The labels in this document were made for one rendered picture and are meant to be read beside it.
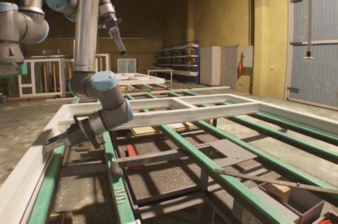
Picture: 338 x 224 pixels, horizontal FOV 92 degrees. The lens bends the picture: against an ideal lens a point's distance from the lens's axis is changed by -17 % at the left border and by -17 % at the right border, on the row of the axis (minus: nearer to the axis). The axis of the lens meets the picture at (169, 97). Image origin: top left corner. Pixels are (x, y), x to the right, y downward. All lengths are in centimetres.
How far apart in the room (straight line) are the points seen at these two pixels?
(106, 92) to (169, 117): 58
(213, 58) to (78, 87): 961
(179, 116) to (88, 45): 69
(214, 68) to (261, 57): 314
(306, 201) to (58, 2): 136
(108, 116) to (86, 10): 42
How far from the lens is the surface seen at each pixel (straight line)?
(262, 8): 825
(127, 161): 86
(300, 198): 109
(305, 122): 136
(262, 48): 799
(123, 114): 75
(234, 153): 87
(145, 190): 107
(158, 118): 116
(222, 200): 102
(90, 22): 82
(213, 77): 1024
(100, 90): 69
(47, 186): 70
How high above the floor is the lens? 123
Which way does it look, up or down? 10 degrees down
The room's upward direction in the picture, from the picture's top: straight up
